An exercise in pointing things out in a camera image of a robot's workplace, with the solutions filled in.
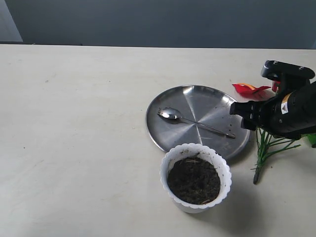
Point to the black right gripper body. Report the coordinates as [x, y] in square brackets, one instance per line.
[291, 113]

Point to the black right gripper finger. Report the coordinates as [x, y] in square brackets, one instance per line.
[251, 124]
[245, 109]

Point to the artificial red anthurium plant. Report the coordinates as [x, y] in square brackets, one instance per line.
[268, 145]

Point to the silver metal spoon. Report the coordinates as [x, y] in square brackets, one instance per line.
[171, 113]

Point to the white scalloped plastic pot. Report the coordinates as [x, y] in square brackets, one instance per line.
[183, 151]

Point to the dark soil in pot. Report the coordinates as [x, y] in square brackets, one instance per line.
[194, 181]

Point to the round steel plate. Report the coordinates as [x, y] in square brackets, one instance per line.
[202, 104]

